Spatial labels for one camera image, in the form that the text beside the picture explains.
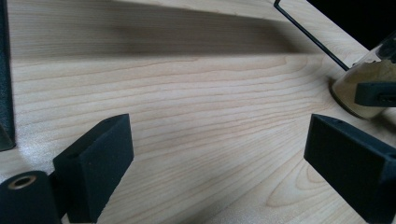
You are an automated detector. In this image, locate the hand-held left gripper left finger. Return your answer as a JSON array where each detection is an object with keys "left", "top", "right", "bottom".
[{"left": 52, "top": 113, "right": 135, "bottom": 224}]

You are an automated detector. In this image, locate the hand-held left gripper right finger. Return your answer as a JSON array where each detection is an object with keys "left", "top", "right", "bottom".
[{"left": 303, "top": 113, "right": 396, "bottom": 224}]

